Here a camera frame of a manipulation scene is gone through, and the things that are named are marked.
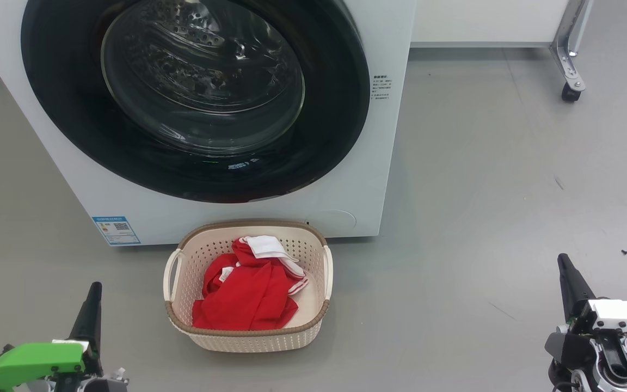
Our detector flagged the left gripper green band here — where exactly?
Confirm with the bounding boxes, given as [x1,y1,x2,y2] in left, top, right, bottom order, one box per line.
[0,281,103,391]

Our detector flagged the red shirt white trim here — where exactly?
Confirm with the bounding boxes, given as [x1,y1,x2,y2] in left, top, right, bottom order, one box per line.
[192,253,299,331]

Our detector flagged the round black glass washer door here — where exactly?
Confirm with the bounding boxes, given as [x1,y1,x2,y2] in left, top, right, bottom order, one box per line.
[20,0,371,204]

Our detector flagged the red shorts white stripes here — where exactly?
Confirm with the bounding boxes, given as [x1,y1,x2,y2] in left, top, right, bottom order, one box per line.
[231,235,310,296]

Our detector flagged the cream perforated laundry basket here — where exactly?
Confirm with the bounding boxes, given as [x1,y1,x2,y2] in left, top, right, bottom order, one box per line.
[163,219,334,353]

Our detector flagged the white front-load washing machine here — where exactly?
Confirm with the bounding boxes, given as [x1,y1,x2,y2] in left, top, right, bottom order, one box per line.
[0,0,417,247]

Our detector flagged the blue white energy label sticker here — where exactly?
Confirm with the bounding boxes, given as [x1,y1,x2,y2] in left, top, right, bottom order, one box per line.
[92,216,141,247]

